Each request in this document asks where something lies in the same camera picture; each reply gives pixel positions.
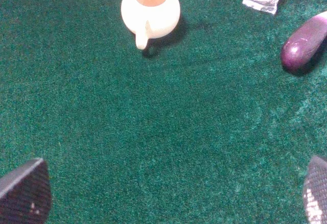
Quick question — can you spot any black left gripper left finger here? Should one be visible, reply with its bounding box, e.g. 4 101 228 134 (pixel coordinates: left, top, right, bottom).
1 158 52 224

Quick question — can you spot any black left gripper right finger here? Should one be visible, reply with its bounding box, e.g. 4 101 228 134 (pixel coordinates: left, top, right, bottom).
302 156 326 224

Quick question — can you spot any green felt table cloth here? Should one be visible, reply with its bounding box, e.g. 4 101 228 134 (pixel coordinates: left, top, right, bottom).
1 0 326 223

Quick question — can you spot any purple eggplant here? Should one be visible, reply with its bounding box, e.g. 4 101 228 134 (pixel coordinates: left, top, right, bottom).
281 12 326 71

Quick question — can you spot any cream ceramic teapot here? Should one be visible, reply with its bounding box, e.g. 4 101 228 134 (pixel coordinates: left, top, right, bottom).
121 0 180 50

